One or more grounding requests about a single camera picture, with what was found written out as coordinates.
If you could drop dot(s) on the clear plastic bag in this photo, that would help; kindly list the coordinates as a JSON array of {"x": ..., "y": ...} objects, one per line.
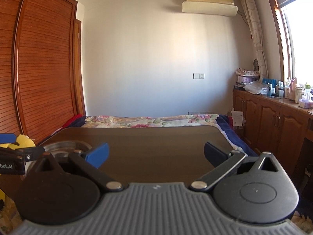
[{"x": 255, "y": 88}]

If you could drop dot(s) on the floral bed sheet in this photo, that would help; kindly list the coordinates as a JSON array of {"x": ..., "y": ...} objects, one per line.
[{"x": 146, "y": 122}]

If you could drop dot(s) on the row of toiletry bottles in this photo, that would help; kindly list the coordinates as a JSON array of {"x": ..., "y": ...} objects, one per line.
[{"x": 291, "y": 90}]

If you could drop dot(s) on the patterned beige curtain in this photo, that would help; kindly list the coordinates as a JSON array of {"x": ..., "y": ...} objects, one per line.
[{"x": 255, "y": 29}]

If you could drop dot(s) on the red cloth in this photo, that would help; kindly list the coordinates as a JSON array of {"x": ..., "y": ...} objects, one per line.
[{"x": 73, "y": 119}]

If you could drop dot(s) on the tissue box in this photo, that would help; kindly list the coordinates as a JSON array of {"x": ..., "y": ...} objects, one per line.
[{"x": 305, "y": 102}]

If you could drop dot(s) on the white wall socket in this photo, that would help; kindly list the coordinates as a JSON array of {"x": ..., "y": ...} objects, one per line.
[{"x": 198, "y": 76}]

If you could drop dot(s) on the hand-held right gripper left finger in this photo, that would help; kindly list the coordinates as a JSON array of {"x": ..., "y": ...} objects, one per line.
[{"x": 99, "y": 155}]

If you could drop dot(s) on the white cardboard box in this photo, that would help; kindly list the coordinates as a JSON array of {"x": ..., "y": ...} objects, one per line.
[{"x": 237, "y": 120}]

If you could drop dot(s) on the yellow plush toy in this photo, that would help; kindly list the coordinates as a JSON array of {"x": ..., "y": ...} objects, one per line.
[{"x": 24, "y": 142}]

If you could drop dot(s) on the dark blue cloth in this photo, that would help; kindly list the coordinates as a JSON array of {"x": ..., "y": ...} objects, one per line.
[{"x": 71, "y": 127}]

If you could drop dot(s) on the dark flat boxes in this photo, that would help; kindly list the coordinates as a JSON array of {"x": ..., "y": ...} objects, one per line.
[{"x": 239, "y": 86}]

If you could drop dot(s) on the lilac box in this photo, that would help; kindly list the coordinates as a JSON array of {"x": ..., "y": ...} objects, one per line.
[{"x": 248, "y": 79}]

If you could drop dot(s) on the dark woven fan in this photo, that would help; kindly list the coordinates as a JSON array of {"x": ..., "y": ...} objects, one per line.
[{"x": 255, "y": 64}]

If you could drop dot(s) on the wooden framed window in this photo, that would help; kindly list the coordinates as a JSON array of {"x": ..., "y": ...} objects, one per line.
[{"x": 298, "y": 41}]

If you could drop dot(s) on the wooden door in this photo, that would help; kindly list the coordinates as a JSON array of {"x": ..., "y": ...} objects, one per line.
[{"x": 78, "y": 73}]

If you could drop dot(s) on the folded floral cloth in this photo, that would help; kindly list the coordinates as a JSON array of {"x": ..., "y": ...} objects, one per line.
[{"x": 247, "y": 72}]

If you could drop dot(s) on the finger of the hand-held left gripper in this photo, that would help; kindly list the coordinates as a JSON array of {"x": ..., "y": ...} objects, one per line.
[
  {"x": 34, "y": 153},
  {"x": 7, "y": 138}
]

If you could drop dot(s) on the wooden louvred wardrobe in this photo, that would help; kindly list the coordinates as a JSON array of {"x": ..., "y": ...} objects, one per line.
[{"x": 41, "y": 66}]

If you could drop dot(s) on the white air conditioner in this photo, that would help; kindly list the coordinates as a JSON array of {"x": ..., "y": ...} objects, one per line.
[{"x": 210, "y": 2}]

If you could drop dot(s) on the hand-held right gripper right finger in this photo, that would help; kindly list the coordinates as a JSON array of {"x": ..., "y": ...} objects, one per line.
[{"x": 215, "y": 155}]

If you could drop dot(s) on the blue blanket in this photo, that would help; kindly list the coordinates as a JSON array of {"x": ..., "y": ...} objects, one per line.
[{"x": 234, "y": 137}]

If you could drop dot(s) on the large stainless steel bowl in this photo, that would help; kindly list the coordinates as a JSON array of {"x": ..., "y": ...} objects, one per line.
[{"x": 63, "y": 146}]

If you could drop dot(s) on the wooden cabinet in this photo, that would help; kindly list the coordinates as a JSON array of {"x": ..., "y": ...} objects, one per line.
[{"x": 266, "y": 117}]

